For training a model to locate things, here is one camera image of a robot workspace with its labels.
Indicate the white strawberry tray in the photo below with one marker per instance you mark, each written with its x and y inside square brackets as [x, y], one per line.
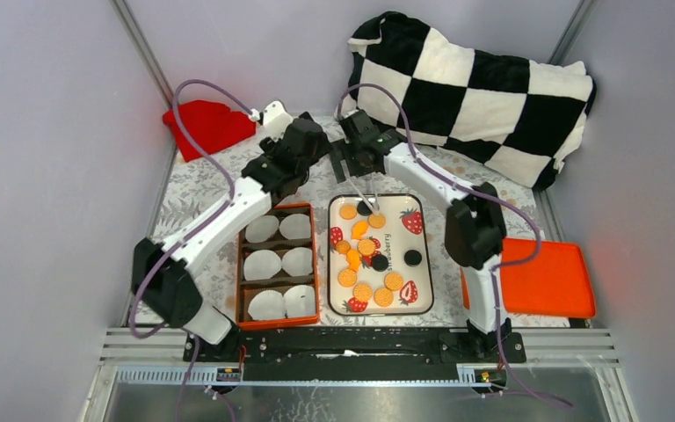
[404, 230]

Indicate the black sandwich cookie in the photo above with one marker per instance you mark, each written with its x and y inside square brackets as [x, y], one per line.
[379, 263]
[365, 208]
[412, 258]

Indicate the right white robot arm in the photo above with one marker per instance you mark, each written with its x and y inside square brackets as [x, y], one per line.
[475, 228]

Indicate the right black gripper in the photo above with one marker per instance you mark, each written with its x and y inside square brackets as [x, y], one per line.
[341, 151]

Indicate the orange compartment cookie box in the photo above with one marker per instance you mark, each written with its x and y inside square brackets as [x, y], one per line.
[277, 283]

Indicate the red cloth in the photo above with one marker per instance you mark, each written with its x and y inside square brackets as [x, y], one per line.
[214, 126]

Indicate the small round yellow biscuit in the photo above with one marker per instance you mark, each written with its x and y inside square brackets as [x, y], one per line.
[342, 247]

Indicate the white paper cup liner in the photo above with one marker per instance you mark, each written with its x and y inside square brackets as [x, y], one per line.
[261, 265]
[261, 229]
[300, 301]
[266, 306]
[296, 226]
[298, 262]

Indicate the black sandwich cookie right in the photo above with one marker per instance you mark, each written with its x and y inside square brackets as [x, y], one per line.
[412, 258]

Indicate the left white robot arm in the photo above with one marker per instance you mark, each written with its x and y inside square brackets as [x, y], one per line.
[163, 273]

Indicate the black sandwich cookie top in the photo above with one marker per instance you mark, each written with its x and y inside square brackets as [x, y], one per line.
[365, 208]

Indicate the black white checkered blanket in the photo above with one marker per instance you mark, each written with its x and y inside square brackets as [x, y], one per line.
[515, 116]

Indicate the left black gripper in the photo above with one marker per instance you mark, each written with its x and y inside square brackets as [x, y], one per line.
[321, 149]

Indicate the orange box lid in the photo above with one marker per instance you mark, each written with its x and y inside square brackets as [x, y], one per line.
[547, 279]

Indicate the black sandwich cookie middle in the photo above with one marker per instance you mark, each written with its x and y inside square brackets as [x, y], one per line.
[379, 263]

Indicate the orange fish cookie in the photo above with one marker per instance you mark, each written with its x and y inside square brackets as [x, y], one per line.
[359, 229]
[354, 260]

